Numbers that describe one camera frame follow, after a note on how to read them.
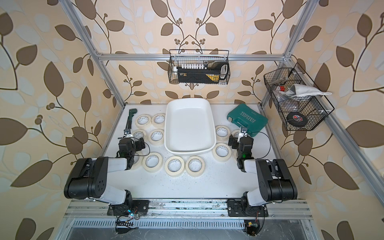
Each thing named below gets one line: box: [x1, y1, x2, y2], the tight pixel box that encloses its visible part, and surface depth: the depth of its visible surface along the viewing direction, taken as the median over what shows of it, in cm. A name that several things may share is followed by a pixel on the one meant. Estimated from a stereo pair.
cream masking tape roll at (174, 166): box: [164, 155, 185, 177], surface depth 89 cm
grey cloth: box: [282, 83, 332, 98], surface depth 63 cm
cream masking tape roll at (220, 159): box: [212, 142, 232, 163], surface depth 93 cm
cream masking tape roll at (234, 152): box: [231, 149, 238, 159], surface depth 93 cm
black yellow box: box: [177, 68, 221, 84], surface depth 86 cm
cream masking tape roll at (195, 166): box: [185, 155, 205, 177], surface depth 89 cm
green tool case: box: [227, 103, 269, 137], surface depth 109 cm
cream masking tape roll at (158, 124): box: [151, 113, 166, 127], surface depth 110 cm
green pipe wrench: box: [126, 108, 138, 130], surface depth 114 cm
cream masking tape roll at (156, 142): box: [148, 129, 165, 146], surface depth 98 cm
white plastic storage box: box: [164, 97, 217, 155], surface depth 113 cm
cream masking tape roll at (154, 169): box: [142, 152, 163, 173], surface depth 88 cm
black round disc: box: [286, 112, 308, 128], surface depth 73 cm
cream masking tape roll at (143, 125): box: [135, 114, 152, 128], surface depth 109 cm
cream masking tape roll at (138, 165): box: [131, 151, 144, 170], surface depth 90 cm
